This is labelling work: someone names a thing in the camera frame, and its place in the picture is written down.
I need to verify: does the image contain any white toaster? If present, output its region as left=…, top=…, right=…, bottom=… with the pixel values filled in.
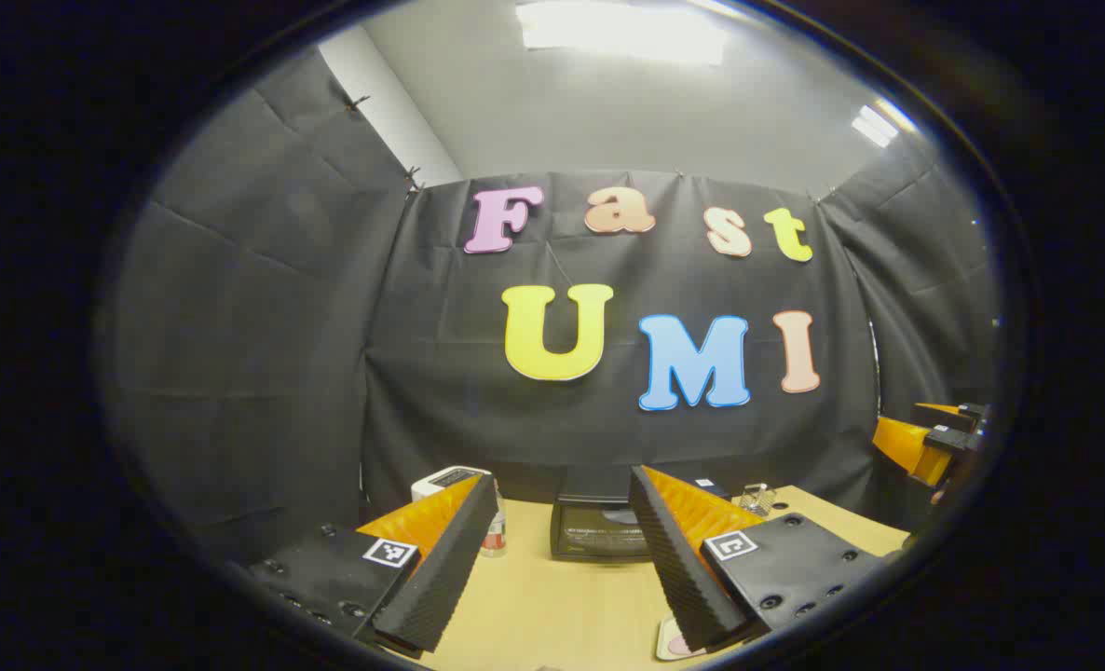
left=411, top=466, right=493, bottom=504

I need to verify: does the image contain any black electric oven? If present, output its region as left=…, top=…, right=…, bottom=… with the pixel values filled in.
left=551, top=464, right=730, bottom=563

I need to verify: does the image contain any large ceiling light panel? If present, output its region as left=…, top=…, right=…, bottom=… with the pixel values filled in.
left=515, top=0, right=730, bottom=66

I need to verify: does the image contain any pale food plate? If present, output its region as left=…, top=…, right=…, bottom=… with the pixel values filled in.
left=655, top=615, right=712, bottom=663

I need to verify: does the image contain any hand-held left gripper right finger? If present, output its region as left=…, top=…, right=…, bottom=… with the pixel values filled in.
left=629, top=464, right=909, bottom=653

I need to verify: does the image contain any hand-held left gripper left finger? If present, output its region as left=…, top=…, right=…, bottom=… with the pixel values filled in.
left=236, top=473, right=499, bottom=655

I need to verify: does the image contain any clear plastic bottle red label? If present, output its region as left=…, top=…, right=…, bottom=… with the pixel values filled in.
left=480, top=480, right=509, bottom=558

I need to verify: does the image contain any small ceiling light panel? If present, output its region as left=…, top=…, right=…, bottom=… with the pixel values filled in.
left=851, top=98, right=917, bottom=148

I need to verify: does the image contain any black backdrop cloth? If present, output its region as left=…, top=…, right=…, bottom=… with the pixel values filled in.
left=96, top=47, right=1001, bottom=569

